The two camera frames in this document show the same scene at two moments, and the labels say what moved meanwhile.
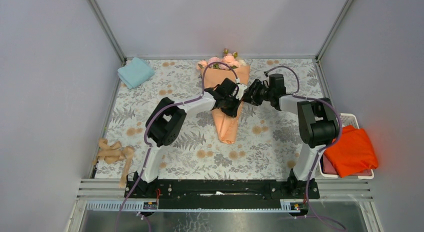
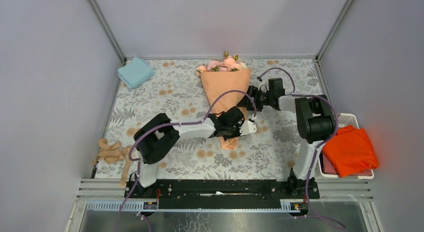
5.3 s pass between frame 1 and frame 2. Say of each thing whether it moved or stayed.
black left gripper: moved
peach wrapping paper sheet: stayed
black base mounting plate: stayed
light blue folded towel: stayed
